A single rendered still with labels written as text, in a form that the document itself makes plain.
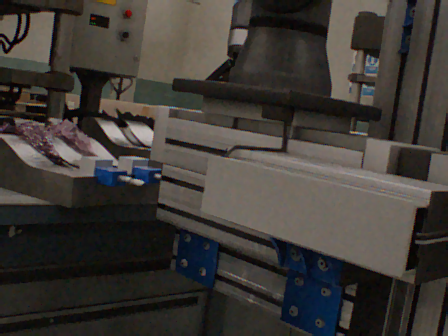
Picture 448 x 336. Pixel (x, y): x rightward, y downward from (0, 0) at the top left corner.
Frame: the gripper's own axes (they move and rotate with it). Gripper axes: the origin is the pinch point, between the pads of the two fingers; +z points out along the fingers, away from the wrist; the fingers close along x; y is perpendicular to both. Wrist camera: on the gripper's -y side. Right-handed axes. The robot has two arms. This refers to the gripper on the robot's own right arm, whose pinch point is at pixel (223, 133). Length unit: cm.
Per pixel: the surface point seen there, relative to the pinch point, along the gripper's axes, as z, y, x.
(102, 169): 14.8, 11.2, -38.3
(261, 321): 46, -3, 27
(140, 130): 0.3, -25.2, -6.1
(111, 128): 1.7, -25.0, -15.1
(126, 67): -31, -81, 22
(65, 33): -31, -68, -11
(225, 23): -314, -612, 539
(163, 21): -308, -698, 473
